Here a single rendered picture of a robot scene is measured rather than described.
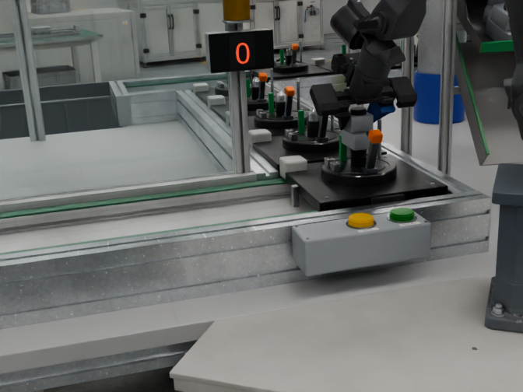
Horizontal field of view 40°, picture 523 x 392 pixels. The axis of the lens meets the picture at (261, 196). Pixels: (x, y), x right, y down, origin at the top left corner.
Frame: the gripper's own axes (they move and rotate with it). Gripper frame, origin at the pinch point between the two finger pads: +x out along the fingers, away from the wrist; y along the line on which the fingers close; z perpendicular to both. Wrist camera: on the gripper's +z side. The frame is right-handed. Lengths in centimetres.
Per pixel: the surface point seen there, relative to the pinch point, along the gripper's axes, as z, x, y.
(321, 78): 85, 81, -34
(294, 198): -9.6, 10.5, 12.9
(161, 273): -25.3, 2.6, 40.0
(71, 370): -37, 7, 55
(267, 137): 19.4, 27.9, 8.5
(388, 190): -15.6, 2.6, -1.4
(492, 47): 0.3, -14.2, -22.0
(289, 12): 704, 597, -273
